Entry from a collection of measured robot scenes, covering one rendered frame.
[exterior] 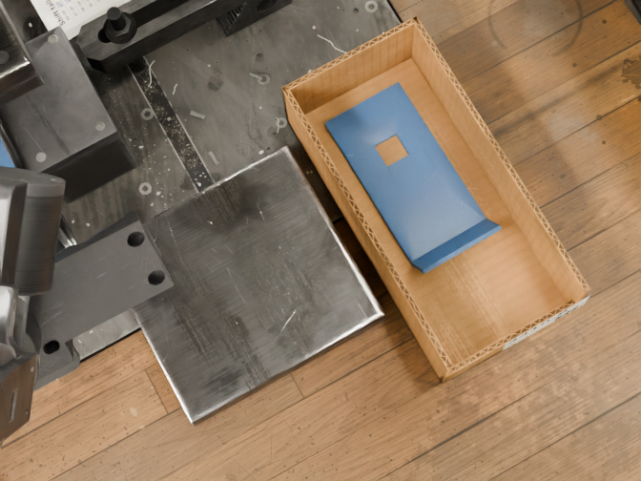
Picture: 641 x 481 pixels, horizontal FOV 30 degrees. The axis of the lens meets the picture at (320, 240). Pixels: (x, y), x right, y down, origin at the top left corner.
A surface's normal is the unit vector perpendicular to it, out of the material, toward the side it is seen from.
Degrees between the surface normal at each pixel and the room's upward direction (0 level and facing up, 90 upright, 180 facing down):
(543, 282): 0
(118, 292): 29
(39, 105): 0
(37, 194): 57
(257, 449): 0
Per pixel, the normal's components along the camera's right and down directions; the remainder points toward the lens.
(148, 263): 0.20, 0.18
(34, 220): 0.73, 0.22
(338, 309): -0.04, -0.26
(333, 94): 0.48, 0.84
